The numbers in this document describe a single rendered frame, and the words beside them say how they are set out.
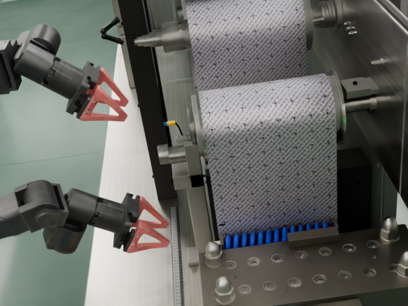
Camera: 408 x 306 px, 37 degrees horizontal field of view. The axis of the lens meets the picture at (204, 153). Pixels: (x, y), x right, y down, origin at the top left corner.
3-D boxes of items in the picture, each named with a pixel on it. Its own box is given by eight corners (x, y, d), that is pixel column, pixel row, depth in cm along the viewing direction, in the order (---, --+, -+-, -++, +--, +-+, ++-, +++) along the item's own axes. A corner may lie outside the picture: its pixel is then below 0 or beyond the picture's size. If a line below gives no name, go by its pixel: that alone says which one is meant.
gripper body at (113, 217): (122, 251, 114) (84, 240, 112) (124, 218, 123) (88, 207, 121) (135, 225, 111) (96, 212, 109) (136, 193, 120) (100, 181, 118)
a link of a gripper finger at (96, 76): (116, 130, 111) (70, 106, 108) (118, 112, 117) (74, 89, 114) (135, 101, 108) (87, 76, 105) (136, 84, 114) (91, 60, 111)
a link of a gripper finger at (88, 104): (116, 139, 108) (67, 115, 105) (118, 120, 114) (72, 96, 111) (135, 109, 105) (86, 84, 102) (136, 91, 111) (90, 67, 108)
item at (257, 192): (218, 237, 121) (207, 158, 111) (336, 220, 121) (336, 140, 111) (218, 238, 121) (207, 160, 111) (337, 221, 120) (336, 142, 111)
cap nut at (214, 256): (204, 256, 116) (201, 238, 114) (223, 253, 116) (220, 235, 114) (206, 269, 113) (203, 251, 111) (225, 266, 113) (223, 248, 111)
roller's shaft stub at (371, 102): (333, 110, 117) (333, 90, 115) (369, 105, 117) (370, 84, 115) (339, 121, 113) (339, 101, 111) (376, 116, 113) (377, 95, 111)
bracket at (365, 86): (339, 87, 115) (339, 78, 114) (370, 83, 115) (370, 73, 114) (346, 99, 111) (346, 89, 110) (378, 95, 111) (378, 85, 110)
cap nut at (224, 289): (214, 291, 108) (210, 272, 106) (234, 288, 108) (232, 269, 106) (215, 306, 105) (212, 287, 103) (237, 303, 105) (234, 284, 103)
